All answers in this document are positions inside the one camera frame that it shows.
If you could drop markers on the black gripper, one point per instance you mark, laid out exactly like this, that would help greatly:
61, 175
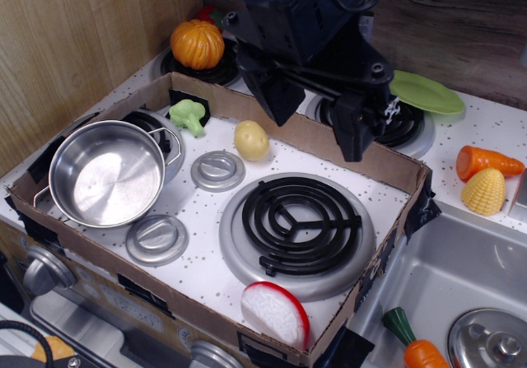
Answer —
288, 47

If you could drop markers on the green toy broccoli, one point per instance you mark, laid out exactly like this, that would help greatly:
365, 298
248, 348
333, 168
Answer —
188, 114

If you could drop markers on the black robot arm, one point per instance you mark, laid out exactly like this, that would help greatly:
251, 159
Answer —
287, 48

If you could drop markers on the stainless steel pot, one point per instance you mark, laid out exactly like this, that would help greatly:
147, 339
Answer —
109, 173

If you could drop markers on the steel pot lid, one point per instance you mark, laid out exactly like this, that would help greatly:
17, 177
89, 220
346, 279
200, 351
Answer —
487, 338

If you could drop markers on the yellow toy potato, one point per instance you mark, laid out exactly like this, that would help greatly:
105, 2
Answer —
251, 141

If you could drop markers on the green plastic plate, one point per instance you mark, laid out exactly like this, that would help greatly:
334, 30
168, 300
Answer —
425, 94

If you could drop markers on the back right black burner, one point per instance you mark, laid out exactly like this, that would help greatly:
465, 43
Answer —
410, 132

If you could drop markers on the black burner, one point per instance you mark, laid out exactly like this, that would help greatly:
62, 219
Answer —
410, 132
224, 73
303, 232
166, 135

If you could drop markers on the back left black burner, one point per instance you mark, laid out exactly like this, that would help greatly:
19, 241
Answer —
224, 73

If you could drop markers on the upper grey stove knob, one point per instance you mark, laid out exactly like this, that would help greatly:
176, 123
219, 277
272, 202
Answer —
217, 171

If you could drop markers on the grey stove knob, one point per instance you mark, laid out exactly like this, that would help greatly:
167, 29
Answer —
156, 240
217, 171

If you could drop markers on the front right black burner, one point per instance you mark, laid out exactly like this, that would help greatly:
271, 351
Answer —
303, 232

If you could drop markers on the orange toy pumpkin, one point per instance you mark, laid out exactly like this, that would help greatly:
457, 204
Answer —
196, 44

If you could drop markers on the red toy pepper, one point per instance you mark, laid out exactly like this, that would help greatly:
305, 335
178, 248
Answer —
210, 14

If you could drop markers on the front left black burner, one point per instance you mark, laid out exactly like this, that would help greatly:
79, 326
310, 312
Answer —
166, 135

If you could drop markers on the orange toy carrot piece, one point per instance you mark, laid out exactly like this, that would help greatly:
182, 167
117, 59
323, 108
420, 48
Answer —
470, 160

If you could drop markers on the yellow toy corn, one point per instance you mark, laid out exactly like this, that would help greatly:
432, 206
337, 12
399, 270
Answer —
485, 192

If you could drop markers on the grey metal sink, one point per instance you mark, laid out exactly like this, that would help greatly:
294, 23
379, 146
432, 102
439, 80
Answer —
456, 263

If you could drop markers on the red white radish slice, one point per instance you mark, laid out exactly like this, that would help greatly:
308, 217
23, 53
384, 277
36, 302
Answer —
277, 313

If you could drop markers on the lower grey stove knob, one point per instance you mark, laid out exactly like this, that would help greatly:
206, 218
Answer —
156, 240

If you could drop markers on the brown cardboard fence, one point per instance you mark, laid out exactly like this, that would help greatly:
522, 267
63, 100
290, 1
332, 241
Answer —
185, 218

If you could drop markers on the orange carrot green top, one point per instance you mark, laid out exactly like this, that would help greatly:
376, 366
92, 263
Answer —
418, 353

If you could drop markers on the grey oven front knob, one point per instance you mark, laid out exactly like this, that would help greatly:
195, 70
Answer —
46, 272

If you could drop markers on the orange toy food piece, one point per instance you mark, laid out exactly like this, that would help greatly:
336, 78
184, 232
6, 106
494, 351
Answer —
58, 348

